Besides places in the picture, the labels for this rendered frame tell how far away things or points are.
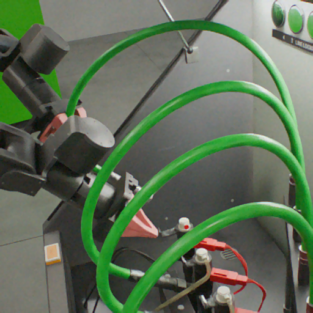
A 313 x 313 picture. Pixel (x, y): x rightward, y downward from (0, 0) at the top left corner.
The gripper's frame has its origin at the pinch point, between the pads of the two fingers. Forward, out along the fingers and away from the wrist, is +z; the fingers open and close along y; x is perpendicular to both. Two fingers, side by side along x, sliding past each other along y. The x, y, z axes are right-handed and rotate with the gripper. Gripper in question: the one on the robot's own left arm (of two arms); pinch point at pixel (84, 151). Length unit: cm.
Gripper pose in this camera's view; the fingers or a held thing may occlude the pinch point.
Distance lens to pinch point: 74.4
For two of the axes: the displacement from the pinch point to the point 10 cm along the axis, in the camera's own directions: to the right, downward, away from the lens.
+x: -5.9, 6.2, 5.2
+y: 4.7, -2.6, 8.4
